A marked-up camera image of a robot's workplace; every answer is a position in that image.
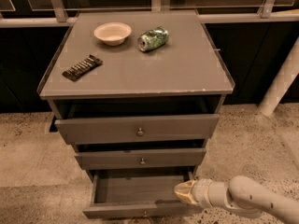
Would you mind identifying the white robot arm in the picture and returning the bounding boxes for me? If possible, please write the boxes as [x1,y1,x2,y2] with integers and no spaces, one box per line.
[174,175,299,224]

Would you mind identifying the grey middle drawer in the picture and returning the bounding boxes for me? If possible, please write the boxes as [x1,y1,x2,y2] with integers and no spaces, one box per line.
[75,148,206,170]

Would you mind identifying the white paper bowl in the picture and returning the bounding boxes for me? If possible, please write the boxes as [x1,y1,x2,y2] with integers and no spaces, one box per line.
[93,22,132,46]

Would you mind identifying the metal window railing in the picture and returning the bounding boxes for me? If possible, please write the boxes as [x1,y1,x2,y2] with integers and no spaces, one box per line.
[0,0,299,28]

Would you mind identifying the grey top drawer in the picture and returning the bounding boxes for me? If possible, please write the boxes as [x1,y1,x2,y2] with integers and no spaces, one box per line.
[55,114,220,144]

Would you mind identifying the grey bottom drawer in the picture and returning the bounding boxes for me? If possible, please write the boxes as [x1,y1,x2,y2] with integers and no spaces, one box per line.
[83,167,200,218]

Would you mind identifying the grey drawer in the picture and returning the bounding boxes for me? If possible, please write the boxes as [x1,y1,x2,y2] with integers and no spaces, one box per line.
[75,148,206,170]
[55,114,220,144]
[83,167,200,218]

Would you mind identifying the green crushed soda can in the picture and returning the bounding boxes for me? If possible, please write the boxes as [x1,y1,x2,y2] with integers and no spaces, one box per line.
[137,27,169,52]

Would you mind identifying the white diagonal pole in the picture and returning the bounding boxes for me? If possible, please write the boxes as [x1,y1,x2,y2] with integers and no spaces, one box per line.
[258,37,299,116]

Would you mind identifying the grey wooden drawer cabinet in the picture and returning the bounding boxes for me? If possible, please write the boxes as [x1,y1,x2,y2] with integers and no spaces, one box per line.
[36,10,236,179]

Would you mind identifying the dark snack bar wrapper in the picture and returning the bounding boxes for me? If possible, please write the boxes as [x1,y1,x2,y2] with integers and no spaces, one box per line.
[62,54,103,82]

